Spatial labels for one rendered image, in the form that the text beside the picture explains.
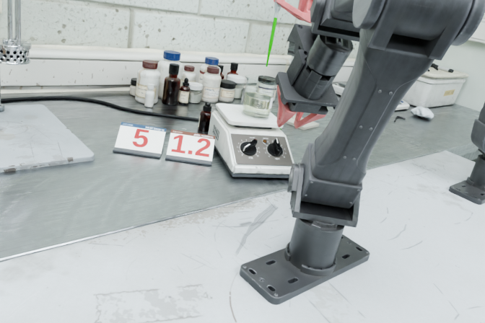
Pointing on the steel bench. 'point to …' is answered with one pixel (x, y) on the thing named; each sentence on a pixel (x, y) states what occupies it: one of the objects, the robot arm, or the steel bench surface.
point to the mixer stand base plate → (37, 140)
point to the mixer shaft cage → (16, 52)
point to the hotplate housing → (221, 129)
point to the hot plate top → (234, 114)
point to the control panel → (263, 157)
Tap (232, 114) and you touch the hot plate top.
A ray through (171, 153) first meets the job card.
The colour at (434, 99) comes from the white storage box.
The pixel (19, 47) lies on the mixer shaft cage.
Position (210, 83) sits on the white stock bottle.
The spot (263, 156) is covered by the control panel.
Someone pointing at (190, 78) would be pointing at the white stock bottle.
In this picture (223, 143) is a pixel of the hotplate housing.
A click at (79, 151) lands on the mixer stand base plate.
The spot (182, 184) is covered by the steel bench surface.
